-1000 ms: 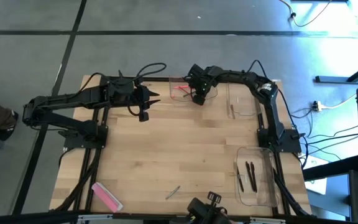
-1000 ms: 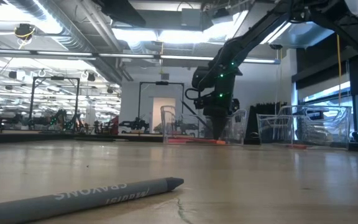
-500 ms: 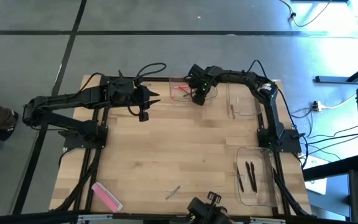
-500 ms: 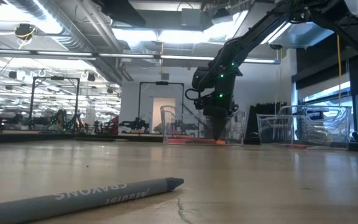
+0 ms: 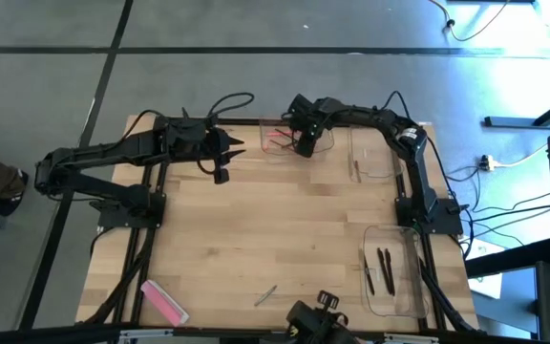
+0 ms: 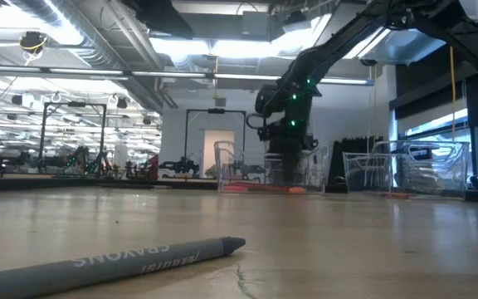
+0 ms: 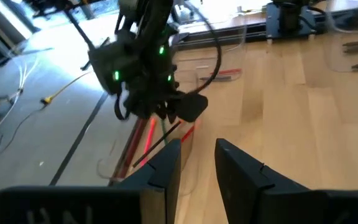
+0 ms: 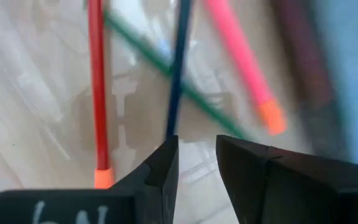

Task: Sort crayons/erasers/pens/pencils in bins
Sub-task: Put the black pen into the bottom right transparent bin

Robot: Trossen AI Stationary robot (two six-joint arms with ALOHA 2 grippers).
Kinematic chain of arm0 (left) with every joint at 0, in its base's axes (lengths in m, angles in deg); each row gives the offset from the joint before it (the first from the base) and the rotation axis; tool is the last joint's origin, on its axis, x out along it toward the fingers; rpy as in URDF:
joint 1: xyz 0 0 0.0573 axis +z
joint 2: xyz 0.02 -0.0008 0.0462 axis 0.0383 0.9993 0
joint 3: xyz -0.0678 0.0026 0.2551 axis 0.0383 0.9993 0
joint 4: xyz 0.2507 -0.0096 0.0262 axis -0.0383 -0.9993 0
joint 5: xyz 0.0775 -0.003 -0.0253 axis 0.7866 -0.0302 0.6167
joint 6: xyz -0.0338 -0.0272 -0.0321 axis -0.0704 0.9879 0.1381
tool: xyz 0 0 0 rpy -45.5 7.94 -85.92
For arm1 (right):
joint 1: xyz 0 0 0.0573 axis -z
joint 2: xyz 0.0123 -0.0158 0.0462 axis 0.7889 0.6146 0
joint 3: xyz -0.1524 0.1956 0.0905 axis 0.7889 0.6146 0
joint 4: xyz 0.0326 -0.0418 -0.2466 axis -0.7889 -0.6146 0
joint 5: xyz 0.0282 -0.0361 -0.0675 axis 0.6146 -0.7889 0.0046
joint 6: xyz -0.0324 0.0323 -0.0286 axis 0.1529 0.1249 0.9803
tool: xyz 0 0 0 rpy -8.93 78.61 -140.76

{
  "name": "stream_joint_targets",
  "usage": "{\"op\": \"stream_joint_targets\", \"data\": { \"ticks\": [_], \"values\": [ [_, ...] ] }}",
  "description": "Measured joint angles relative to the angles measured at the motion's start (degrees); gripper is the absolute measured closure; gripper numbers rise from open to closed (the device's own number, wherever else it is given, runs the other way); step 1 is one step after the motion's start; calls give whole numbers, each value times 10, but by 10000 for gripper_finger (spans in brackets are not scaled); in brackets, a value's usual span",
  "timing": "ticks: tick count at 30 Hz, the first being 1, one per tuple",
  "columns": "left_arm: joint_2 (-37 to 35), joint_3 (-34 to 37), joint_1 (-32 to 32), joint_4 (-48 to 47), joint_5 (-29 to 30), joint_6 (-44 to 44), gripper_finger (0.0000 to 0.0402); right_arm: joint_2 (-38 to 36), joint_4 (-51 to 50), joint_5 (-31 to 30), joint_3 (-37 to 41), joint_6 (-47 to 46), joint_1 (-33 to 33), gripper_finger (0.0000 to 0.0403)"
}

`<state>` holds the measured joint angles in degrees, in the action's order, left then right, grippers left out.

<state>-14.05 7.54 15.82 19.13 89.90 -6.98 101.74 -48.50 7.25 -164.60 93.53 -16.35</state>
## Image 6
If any black room divider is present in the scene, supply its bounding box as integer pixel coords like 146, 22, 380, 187
329, 136, 383, 193

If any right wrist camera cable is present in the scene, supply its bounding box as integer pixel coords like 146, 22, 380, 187
245, 112, 267, 130

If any black yellow ceiling cable coil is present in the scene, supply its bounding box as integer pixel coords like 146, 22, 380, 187
17, 30, 50, 66

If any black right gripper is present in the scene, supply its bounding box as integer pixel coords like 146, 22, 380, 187
257, 74, 321, 188

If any grey crayon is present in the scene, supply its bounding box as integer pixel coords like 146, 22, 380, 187
0, 236, 247, 299

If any long linear ceiling lamp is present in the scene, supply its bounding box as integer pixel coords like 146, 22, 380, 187
0, 64, 375, 87

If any black table frame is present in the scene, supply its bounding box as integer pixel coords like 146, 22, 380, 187
0, 174, 478, 205

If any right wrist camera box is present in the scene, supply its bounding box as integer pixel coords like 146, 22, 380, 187
254, 84, 285, 116

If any black gantry frame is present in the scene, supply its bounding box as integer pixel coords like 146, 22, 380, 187
38, 100, 108, 171
183, 108, 247, 167

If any grey ceiling unit box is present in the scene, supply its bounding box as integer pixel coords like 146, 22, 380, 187
241, 10, 271, 37

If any yellow hanging cable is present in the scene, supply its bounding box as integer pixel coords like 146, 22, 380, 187
449, 45, 459, 140

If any clear plastic bin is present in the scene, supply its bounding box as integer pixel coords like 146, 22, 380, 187
213, 140, 331, 195
342, 140, 471, 201

